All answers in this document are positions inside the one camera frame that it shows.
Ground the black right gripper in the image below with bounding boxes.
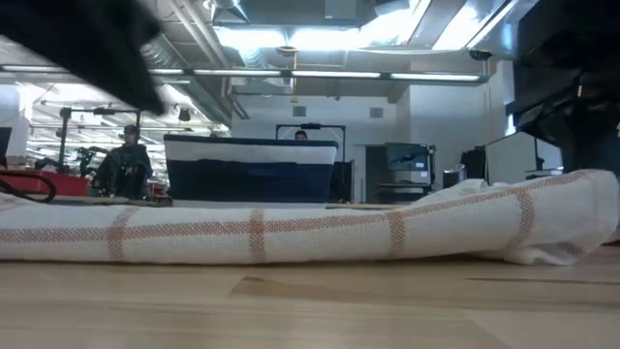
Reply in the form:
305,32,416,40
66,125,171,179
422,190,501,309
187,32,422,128
511,60,620,176

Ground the black equipment case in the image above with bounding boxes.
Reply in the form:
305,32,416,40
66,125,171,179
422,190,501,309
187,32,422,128
331,159,356,204

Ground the red box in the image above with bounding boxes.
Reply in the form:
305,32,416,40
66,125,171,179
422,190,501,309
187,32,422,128
0,168,91,198

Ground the black arm base cable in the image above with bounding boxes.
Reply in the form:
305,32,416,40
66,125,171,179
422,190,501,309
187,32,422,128
0,169,58,205

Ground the black camera gantry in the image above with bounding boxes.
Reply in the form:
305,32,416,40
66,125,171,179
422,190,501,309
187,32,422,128
57,105,143,171

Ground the dark monitor cart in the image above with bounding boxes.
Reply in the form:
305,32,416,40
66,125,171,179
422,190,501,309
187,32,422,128
376,182,430,205

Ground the navy fabric basket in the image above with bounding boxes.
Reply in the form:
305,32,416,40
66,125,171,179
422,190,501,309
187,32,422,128
163,134,339,204

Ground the white cabinet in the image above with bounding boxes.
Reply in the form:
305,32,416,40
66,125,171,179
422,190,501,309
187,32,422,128
485,130,566,185

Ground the black station frame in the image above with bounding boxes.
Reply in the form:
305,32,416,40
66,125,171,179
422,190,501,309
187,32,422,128
274,122,348,164

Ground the long ceiling light bar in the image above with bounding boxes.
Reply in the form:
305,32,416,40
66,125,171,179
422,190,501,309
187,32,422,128
0,64,489,87

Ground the black monitor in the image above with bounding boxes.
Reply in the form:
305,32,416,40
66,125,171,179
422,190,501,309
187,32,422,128
385,142,433,186

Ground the white red-checked towel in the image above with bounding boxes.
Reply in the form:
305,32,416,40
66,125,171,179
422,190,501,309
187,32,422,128
0,169,620,267

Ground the silver ventilation duct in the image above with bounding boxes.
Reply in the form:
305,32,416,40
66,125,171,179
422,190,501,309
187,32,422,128
139,31,233,127

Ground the round ceiling fixture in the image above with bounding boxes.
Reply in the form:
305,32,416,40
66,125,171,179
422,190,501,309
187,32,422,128
276,45,299,106

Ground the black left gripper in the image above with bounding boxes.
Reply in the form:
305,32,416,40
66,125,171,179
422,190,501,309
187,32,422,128
0,0,166,116

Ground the silver bin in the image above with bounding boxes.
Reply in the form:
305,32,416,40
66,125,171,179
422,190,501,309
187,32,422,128
442,164,468,190

